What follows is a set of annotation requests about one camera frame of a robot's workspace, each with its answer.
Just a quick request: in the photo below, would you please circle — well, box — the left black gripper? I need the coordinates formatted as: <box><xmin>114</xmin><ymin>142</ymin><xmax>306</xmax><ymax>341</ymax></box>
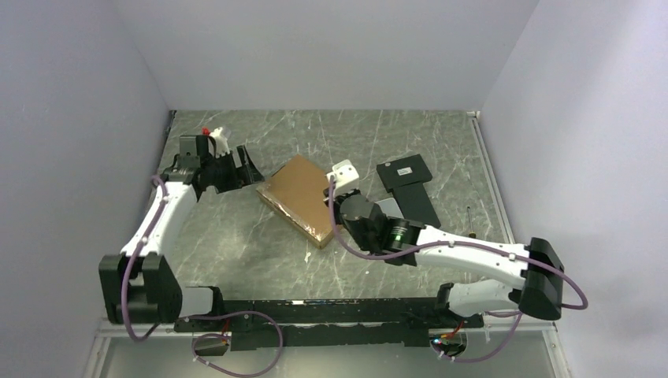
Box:
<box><xmin>202</xmin><ymin>145</ymin><xmax>264</xmax><ymax>195</ymax></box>

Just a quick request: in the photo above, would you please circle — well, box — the brown cardboard express box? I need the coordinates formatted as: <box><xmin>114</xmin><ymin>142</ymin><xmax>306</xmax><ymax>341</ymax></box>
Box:
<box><xmin>256</xmin><ymin>154</ymin><xmax>333</xmax><ymax>250</ymax></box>

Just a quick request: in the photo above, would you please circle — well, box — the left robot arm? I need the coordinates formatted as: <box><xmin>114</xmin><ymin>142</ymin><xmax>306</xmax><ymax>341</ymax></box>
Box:
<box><xmin>98</xmin><ymin>128</ymin><xmax>264</xmax><ymax>331</ymax></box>

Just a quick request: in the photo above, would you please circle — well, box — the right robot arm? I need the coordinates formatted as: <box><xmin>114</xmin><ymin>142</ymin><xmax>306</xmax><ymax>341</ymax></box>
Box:
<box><xmin>323</xmin><ymin>189</ymin><xmax>565</xmax><ymax>327</ymax></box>

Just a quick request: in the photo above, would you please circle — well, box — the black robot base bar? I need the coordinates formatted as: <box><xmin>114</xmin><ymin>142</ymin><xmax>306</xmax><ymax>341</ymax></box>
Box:
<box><xmin>174</xmin><ymin>298</ymin><xmax>484</xmax><ymax>351</ymax></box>

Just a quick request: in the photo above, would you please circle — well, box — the black square box with label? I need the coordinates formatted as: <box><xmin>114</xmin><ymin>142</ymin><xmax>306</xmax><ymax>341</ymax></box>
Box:
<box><xmin>376</xmin><ymin>154</ymin><xmax>433</xmax><ymax>192</ymax></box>

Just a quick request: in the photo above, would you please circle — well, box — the black flat rectangular box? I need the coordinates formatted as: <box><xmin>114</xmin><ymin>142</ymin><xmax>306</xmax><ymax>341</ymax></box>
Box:
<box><xmin>391</xmin><ymin>182</ymin><xmax>441</xmax><ymax>228</ymax></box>

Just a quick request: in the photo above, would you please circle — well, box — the white rounded power bank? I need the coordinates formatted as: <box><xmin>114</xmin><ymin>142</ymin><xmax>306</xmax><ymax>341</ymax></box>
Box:
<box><xmin>376</xmin><ymin>198</ymin><xmax>403</xmax><ymax>218</ymax></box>

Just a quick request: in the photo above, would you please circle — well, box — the yellow black screwdriver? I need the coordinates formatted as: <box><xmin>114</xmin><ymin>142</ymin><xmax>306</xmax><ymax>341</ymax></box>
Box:
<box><xmin>466</xmin><ymin>206</ymin><xmax>477</xmax><ymax>239</ymax></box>

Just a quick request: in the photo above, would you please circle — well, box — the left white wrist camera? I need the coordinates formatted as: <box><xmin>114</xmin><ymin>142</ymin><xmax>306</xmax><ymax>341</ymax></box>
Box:
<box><xmin>202</xmin><ymin>126</ymin><xmax>231</xmax><ymax>158</ymax></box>

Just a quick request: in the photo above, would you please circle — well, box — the aluminium frame rail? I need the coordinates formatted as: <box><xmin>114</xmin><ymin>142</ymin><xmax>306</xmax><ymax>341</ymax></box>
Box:
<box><xmin>83</xmin><ymin>112</ymin><xmax>570</xmax><ymax>378</ymax></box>

